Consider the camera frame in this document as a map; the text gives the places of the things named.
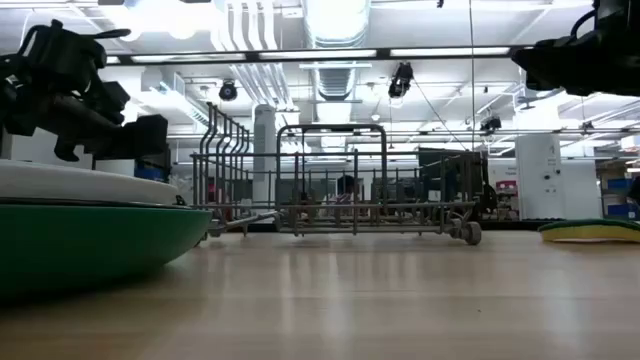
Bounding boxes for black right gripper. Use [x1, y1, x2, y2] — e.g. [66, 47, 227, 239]
[509, 27, 640, 99]

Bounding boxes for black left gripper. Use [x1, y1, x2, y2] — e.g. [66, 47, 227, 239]
[0, 19, 170, 163]

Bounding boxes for light blue plate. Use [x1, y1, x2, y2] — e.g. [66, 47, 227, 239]
[0, 159, 180, 206]

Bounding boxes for large green plate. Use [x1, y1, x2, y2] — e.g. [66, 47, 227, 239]
[0, 202, 214, 297]

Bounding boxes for blue storage bin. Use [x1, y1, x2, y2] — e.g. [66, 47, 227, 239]
[134, 164, 170, 182]

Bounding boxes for small black hanging device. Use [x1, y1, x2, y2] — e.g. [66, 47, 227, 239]
[479, 115, 503, 135]

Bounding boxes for white column with devices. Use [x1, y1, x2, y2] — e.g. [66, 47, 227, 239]
[514, 133, 567, 220]

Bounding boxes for white building pillar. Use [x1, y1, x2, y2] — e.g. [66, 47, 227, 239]
[252, 103, 277, 204]

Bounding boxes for yellow and green sponge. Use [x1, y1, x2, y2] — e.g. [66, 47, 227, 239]
[537, 218, 640, 245]

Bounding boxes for thin hanging cable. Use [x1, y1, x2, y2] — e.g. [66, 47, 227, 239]
[468, 0, 477, 151]

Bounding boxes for black ceiling dome camera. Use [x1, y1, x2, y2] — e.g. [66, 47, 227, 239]
[218, 79, 239, 102]

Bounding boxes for black frame beam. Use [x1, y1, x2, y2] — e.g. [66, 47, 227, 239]
[106, 45, 526, 66]

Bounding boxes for black overhead camera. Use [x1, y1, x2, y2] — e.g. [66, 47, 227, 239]
[388, 62, 415, 99]

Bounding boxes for grey wire dish rack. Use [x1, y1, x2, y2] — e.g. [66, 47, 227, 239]
[189, 102, 484, 247]

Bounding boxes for silver ventilation duct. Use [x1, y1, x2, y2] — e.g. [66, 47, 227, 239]
[302, 0, 372, 101]

